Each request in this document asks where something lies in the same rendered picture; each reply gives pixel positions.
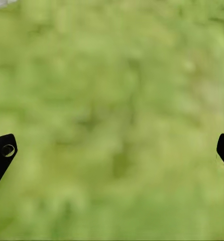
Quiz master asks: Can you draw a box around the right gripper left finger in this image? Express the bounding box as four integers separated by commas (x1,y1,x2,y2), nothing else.
0,134,18,180

